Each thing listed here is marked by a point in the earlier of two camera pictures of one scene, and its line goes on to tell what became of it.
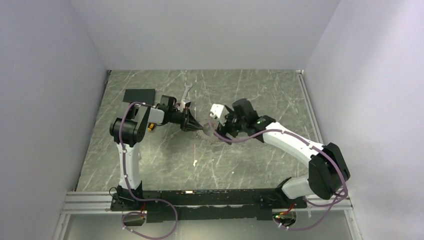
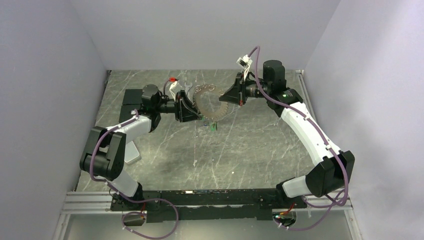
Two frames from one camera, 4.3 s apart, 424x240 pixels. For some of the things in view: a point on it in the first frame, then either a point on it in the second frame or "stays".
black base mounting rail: x=173 y=206 stays
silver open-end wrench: x=187 y=87 stays
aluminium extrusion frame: x=102 y=202 stays
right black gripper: x=223 y=130 to x=237 y=93
